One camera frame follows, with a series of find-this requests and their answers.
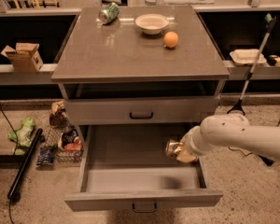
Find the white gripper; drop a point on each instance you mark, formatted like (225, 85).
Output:
(188, 143)

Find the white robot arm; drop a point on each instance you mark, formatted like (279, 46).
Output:
(233, 130)

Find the closed grey upper drawer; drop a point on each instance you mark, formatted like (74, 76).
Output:
(146, 110)

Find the open grey drawer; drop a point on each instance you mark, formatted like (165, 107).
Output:
(124, 167)

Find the grey drawer cabinet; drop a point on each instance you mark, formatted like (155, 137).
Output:
(119, 61)

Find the green soda can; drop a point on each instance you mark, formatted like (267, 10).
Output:
(108, 13)

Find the red snack packet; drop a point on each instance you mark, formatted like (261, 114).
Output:
(73, 147)

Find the white takeout container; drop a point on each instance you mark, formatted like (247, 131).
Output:
(247, 57)

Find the orange fruit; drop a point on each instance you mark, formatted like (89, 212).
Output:
(170, 40)

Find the small yellow black object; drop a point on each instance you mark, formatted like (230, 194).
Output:
(273, 60)

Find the brown snack bag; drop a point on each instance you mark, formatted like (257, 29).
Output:
(57, 116)

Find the white bowl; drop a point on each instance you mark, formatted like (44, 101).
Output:
(151, 24)

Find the blue snack bag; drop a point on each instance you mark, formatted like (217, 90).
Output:
(45, 157)

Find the reacher grabber tool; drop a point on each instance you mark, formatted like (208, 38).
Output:
(270, 22)

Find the green chip bag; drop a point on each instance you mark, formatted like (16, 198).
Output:
(22, 136)

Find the black pole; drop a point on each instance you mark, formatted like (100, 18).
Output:
(13, 194)

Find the cardboard box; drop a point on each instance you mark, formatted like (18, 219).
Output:
(25, 58)

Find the wire mesh basket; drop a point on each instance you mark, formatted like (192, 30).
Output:
(58, 138)

